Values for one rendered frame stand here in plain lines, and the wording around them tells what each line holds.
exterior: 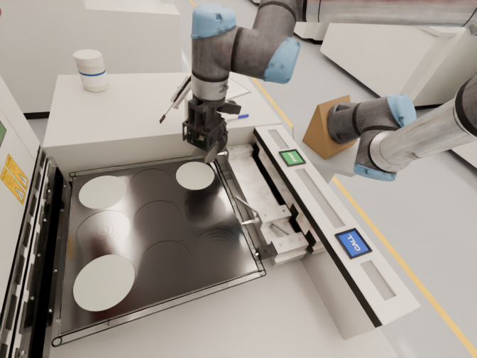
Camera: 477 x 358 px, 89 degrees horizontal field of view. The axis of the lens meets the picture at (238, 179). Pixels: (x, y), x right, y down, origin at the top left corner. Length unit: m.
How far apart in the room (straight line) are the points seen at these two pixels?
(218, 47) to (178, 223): 0.36
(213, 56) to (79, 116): 0.43
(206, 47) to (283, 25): 0.14
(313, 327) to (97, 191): 0.57
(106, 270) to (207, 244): 0.19
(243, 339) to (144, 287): 0.22
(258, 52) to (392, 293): 0.49
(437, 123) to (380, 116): 0.28
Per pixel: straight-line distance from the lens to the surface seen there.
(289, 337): 0.59
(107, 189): 0.65
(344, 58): 4.25
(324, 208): 0.59
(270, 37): 0.47
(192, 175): 0.65
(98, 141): 0.68
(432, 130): 0.60
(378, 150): 0.76
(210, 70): 0.49
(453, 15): 0.54
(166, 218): 0.57
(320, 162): 0.93
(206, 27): 0.46
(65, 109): 0.81
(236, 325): 0.57
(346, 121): 0.90
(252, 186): 0.67
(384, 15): 0.53
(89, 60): 0.83
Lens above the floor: 1.38
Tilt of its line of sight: 47 degrees down
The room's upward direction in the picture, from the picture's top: 12 degrees clockwise
